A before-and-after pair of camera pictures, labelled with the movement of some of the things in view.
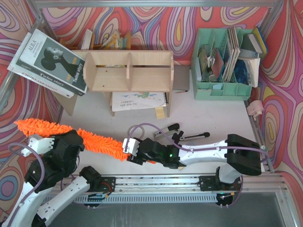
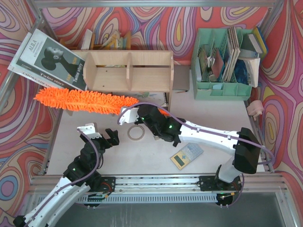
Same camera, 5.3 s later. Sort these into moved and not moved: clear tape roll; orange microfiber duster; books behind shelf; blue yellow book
Moved: orange microfiber duster
Not moved: blue yellow book; books behind shelf; clear tape roll
